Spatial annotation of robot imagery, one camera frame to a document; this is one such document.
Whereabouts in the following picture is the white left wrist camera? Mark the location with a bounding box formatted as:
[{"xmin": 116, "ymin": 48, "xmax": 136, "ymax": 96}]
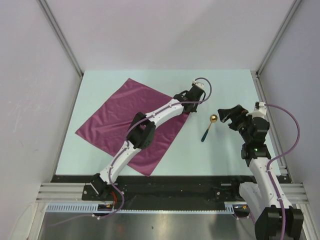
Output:
[{"xmin": 192, "ymin": 80, "xmax": 205, "ymax": 90}]

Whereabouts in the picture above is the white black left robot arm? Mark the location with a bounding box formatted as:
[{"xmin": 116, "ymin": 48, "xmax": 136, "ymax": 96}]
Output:
[{"xmin": 89, "ymin": 81, "xmax": 205, "ymax": 200}]

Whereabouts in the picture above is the purple cloth napkin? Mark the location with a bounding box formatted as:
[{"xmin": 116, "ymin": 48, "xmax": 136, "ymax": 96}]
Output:
[{"xmin": 75, "ymin": 77, "xmax": 190, "ymax": 177}]

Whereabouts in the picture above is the light blue cable duct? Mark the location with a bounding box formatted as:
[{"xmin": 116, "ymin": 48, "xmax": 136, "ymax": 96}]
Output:
[{"xmin": 46, "ymin": 202, "xmax": 237, "ymax": 214}]

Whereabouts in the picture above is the aluminium frame post left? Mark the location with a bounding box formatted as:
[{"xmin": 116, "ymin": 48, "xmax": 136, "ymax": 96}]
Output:
[{"xmin": 36, "ymin": 0, "xmax": 84, "ymax": 79}]

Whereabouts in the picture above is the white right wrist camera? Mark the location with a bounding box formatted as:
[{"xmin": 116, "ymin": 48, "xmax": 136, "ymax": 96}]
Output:
[{"xmin": 247, "ymin": 101, "xmax": 267, "ymax": 118}]

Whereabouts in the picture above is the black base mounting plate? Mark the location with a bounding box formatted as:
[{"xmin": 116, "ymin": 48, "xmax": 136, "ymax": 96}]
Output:
[{"xmin": 50, "ymin": 175, "xmax": 292, "ymax": 210}]

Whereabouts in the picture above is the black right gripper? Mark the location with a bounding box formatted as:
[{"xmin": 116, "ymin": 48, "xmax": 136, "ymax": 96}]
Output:
[{"xmin": 217, "ymin": 104, "xmax": 256, "ymax": 143}]

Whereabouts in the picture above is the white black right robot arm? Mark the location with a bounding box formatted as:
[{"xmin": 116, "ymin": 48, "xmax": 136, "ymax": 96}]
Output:
[{"xmin": 218, "ymin": 102, "xmax": 304, "ymax": 240}]

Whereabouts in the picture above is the aluminium frame post right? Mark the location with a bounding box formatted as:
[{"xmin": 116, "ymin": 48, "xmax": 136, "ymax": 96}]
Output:
[{"xmin": 254, "ymin": 0, "xmax": 304, "ymax": 77}]

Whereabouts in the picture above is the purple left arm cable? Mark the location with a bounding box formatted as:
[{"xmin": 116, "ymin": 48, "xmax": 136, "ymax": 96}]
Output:
[{"xmin": 48, "ymin": 76, "xmax": 213, "ymax": 227}]

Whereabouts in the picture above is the aluminium side rail right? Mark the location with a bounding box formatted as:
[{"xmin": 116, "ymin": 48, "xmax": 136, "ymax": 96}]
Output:
[{"xmin": 251, "ymin": 71, "xmax": 289, "ymax": 176}]

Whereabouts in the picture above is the gold spoon teal handle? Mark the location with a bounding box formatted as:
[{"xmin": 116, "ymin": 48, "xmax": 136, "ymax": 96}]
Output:
[{"xmin": 201, "ymin": 114, "xmax": 218, "ymax": 142}]

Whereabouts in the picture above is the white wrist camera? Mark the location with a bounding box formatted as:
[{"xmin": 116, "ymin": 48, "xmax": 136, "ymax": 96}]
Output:
[
  {"xmin": 192, "ymin": 80, "xmax": 205, "ymax": 90},
  {"xmin": 247, "ymin": 101, "xmax": 267, "ymax": 118}
]

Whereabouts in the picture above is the aluminium frame post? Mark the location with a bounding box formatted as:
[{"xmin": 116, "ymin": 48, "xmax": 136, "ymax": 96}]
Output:
[
  {"xmin": 36, "ymin": 0, "xmax": 84, "ymax": 79},
  {"xmin": 254, "ymin": 0, "xmax": 304, "ymax": 77}
]

